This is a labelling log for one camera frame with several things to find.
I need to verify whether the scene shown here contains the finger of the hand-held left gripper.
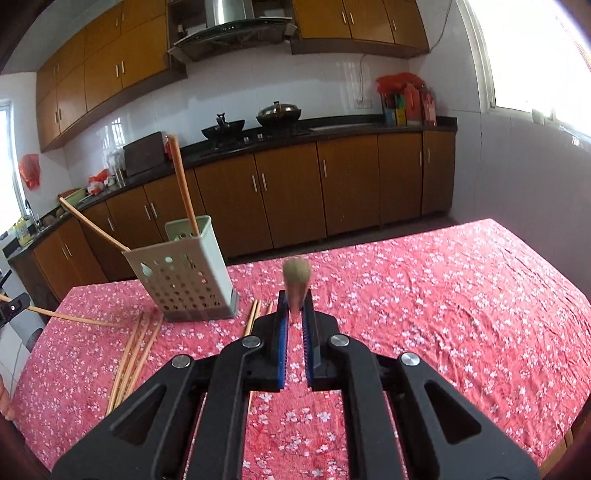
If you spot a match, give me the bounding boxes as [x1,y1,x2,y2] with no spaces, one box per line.
[0,292,31,324]

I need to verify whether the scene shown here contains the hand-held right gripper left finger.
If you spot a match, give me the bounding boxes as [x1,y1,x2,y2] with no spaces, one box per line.
[51,291,289,480]

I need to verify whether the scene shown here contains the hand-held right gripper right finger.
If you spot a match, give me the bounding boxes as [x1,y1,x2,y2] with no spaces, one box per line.
[302,291,541,480]

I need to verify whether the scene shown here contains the pale green perforated utensil holder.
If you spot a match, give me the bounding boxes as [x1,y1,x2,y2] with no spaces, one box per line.
[121,215,239,322]

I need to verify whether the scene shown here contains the person's left hand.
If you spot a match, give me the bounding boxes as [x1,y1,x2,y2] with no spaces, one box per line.
[0,375,18,422]

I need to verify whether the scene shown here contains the red hanging plastic bag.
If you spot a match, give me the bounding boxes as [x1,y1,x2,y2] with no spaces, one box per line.
[19,154,41,190]

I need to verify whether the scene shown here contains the red floral tablecloth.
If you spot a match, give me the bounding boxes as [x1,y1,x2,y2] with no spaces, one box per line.
[11,218,587,480]

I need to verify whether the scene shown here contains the kitchen window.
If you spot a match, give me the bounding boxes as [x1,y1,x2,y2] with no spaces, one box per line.
[0,99,24,232]
[462,0,591,121]

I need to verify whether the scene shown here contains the clear glass container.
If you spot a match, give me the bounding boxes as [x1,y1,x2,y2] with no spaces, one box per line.
[106,150,126,185]

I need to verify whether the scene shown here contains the wooden base cabinets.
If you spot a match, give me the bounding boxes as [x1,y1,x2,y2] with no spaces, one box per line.
[9,131,458,305]

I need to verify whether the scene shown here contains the dark wooden cutting board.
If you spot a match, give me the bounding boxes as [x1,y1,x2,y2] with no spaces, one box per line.
[124,131,167,177]

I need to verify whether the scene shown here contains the gas stove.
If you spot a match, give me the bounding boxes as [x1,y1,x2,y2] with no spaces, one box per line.
[215,127,310,149]

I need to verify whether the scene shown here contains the black wok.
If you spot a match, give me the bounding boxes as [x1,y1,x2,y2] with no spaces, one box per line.
[201,112,246,139]

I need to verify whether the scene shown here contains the black kitchen countertop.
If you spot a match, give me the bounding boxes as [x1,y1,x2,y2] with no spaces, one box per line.
[2,115,458,259]

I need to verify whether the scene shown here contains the wok with lid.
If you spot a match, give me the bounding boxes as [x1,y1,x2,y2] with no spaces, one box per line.
[256,102,303,127]

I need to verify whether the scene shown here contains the colourful box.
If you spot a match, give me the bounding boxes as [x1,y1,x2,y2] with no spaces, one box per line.
[382,92,407,126]

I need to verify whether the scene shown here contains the orange red bottle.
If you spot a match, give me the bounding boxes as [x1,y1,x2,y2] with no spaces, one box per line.
[400,87,421,126]

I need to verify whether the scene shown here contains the red carton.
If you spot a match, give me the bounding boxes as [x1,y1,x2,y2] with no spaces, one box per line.
[419,90,437,127]

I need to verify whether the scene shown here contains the large red plastic bag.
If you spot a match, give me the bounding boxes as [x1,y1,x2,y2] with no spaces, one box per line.
[376,74,426,100]

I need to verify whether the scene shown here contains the steel range hood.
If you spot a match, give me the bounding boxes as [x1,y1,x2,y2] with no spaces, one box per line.
[167,0,298,63]

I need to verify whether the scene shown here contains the wooden wall cabinet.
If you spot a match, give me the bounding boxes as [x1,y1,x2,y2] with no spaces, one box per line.
[36,0,188,153]
[291,0,430,58]

